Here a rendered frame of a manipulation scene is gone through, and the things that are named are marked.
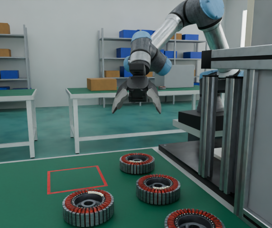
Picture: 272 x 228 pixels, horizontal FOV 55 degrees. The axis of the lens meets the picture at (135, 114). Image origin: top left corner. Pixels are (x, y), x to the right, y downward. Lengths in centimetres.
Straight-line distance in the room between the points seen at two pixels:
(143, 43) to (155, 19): 702
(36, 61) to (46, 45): 50
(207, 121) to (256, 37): 24
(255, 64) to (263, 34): 17
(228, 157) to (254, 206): 12
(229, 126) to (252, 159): 10
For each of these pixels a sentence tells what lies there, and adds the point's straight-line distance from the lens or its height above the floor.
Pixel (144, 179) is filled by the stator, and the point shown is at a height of 79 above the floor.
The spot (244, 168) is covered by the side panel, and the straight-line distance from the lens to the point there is 61.
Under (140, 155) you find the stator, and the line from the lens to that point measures 89.
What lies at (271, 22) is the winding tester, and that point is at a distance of 71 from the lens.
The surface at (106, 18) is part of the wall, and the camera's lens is 758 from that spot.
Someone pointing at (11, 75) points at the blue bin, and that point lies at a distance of 682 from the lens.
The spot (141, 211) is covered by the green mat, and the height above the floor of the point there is 75.
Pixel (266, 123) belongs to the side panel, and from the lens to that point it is 56.
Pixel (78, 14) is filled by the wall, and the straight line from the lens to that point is 747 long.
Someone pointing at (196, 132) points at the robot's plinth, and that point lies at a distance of 143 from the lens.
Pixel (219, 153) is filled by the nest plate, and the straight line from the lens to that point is 96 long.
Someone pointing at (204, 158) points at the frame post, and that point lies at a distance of 76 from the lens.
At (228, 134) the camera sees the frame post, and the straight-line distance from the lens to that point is 66.
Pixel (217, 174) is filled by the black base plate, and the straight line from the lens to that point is 81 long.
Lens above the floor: 108
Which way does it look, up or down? 10 degrees down
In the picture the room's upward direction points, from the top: straight up
